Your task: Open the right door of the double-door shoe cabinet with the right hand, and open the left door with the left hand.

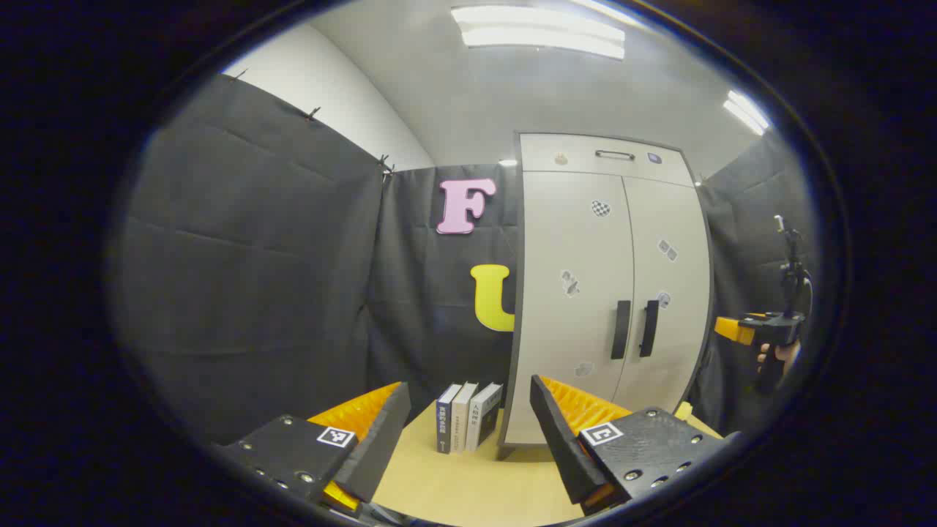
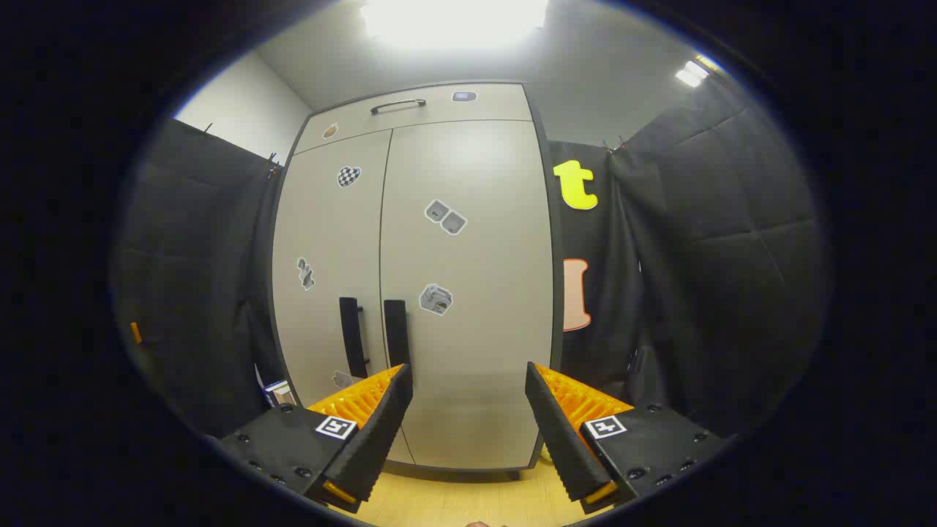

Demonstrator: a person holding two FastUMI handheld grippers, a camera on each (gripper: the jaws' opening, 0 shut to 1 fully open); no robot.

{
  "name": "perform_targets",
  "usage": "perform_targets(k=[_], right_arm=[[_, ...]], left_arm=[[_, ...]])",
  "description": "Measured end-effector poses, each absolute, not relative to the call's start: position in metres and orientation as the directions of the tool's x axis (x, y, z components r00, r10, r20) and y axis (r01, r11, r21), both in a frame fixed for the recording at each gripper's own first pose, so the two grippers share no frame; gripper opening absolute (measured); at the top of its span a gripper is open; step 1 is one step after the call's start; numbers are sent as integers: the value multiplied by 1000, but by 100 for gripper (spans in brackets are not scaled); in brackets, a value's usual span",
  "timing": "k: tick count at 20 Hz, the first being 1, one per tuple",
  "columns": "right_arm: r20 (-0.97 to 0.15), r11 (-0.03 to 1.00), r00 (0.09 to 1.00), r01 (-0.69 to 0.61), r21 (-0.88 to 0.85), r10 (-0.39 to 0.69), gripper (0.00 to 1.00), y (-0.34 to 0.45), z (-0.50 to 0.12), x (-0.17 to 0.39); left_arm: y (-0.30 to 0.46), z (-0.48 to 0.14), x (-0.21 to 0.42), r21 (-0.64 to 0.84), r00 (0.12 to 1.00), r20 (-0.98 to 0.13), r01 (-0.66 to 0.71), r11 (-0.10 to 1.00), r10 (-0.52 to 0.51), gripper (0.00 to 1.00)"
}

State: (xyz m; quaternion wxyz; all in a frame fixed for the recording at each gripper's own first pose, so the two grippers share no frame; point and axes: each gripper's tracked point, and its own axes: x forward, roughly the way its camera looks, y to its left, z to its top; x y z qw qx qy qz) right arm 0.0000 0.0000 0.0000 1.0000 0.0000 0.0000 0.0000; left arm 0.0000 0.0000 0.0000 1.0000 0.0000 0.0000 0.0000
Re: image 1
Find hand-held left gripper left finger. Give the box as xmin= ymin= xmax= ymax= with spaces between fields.
xmin=212 ymin=381 xmax=412 ymax=513

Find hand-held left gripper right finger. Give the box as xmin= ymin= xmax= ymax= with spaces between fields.
xmin=530 ymin=375 xmax=742 ymax=515

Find shoe cabinet door plain stickers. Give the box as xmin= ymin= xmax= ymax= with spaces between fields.
xmin=611 ymin=176 xmax=712 ymax=414

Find shoe cabinet door checkered sticker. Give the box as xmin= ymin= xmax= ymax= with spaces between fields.
xmin=505 ymin=171 xmax=636 ymax=446

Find white double-door shoe cabinet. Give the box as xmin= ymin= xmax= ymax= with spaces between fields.
xmin=499 ymin=132 xmax=714 ymax=460

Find white cabinet drawer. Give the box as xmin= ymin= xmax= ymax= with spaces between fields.
xmin=520 ymin=134 xmax=695 ymax=187

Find dark blue book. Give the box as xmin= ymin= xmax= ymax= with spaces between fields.
xmin=436 ymin=384 xmax=463 ymax=455

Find black and white book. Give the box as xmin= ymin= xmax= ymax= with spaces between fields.
xmin=466 ymin=382 xmax=504 ymax=452

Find small ceiling light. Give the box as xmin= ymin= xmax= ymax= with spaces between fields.
xmin=723 ymin=89 xmax=771 ymax=136

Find black backdrop cloth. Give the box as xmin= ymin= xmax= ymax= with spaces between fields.
xmin=110 ymin=73 xmax=821 ymax=447

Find black door handle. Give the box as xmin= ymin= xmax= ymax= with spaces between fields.
xmin=639 ymin=299 xmax=660 ymax=358
xmin=611 ymin=300 xmax=632 ymax=360

